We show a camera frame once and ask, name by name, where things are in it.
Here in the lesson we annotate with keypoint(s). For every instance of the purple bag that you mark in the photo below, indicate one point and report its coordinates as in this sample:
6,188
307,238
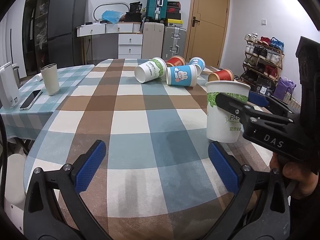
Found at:
285,87

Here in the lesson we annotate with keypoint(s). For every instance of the red paper cup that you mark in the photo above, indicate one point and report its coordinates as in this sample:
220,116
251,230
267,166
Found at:
175,61
223,75

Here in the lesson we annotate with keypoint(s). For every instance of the wooden door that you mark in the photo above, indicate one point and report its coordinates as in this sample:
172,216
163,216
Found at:
207,17

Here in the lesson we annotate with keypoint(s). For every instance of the group of shoes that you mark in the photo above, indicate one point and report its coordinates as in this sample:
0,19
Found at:
265,55

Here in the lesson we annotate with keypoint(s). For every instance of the blue plastic bag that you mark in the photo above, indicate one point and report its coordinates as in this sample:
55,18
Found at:
112,16

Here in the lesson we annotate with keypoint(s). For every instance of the stack of shoe boxes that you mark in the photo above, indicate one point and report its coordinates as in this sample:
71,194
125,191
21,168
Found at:
173,13

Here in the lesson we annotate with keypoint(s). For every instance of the teal checked tablecloth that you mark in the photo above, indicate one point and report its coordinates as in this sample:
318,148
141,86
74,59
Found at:
62,85

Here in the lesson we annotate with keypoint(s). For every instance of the white leaf-print paper cup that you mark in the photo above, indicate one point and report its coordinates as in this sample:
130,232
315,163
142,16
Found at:
150,71
221,125

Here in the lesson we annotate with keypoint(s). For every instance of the silver suitcase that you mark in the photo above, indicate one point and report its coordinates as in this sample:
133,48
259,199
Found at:
173,41

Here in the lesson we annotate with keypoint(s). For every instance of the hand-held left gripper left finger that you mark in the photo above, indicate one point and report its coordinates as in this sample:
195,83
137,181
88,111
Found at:
91,166

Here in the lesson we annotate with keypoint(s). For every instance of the brown blue checked tablecloth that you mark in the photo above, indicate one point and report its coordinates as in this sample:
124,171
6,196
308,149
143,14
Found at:
140,130

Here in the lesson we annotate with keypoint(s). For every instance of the white stool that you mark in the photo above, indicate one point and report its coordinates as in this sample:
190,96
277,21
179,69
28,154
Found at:
16,177

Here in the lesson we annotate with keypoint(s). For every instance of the white wall switch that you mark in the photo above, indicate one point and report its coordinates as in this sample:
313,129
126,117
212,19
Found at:
263,21

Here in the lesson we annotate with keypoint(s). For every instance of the beige suitcase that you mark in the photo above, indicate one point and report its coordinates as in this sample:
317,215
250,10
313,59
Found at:
152,40

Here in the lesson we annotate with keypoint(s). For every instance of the oval mirror frame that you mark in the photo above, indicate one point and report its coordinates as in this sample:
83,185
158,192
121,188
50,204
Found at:
110,5

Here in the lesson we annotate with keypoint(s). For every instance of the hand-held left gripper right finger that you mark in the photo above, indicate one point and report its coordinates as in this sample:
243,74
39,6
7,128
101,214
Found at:
223,167

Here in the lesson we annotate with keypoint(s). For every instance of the white appliance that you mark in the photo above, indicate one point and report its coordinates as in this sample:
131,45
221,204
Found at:
8,87

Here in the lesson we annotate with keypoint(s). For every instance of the blue bunny-print paper cup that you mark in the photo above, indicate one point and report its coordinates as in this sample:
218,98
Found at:
197,63
181,75

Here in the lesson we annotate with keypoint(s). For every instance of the black bag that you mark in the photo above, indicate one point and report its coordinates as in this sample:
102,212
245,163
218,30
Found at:
133,12

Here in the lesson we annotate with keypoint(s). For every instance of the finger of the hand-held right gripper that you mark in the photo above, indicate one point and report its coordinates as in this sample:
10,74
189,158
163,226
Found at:
258,100
232,105

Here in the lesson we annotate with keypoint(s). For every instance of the wooden shoe rack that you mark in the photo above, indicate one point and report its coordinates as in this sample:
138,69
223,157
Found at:
243,67

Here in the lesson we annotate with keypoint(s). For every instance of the cream tumbler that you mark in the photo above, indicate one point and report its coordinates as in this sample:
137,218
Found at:
50,80

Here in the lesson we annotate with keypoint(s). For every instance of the dark grey refrigerator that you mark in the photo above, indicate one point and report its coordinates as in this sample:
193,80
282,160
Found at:
66,27

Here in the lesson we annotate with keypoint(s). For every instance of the person's right hand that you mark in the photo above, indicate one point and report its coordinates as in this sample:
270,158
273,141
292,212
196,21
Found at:
297,177

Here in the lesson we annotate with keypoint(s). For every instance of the white smartphone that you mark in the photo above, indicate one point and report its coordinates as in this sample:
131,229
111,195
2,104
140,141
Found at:
30,99

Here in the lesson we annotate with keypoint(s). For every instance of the wicker basket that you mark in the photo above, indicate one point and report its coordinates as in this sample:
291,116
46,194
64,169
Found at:
293,101

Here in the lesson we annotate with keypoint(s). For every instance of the dark shelf cabinet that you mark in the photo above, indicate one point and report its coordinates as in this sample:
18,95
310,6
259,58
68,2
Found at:
37,25

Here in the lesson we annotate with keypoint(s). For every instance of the white vanity dresser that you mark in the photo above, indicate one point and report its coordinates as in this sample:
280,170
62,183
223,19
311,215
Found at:
130,43

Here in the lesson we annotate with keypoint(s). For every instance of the white paper roll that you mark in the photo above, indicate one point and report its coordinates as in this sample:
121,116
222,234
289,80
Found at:
38,77

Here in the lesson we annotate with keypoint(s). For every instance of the teal suitcase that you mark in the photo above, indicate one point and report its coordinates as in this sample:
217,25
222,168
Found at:
156,2

